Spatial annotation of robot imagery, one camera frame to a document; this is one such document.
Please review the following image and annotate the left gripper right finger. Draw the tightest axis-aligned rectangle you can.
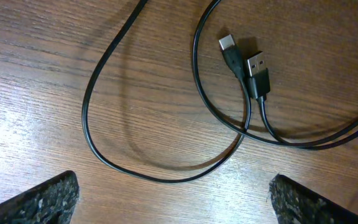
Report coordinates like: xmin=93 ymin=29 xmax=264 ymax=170
xmin=269 ymin=174 xmax=358 ymax=224

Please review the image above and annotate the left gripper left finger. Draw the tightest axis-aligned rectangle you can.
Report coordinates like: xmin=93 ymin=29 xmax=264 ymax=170
xmin=0 ymin=170 xmax=80 ymax=224

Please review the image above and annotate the thin black USB cable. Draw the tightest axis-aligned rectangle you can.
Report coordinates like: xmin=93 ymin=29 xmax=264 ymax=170
xmin=81 ymin=0 xmax=358 ymax=184

